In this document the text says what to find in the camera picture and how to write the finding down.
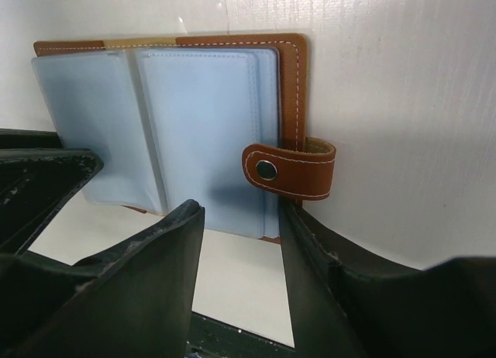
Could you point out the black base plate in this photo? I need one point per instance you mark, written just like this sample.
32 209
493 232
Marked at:
206 336

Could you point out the brown leather card holder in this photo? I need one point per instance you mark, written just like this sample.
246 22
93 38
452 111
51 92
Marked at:
219 119

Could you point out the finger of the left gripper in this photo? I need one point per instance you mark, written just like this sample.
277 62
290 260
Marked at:
35 186

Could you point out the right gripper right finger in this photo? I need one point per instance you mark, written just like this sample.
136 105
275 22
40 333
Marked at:
346 301

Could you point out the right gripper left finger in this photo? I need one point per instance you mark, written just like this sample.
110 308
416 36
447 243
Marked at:
133 299

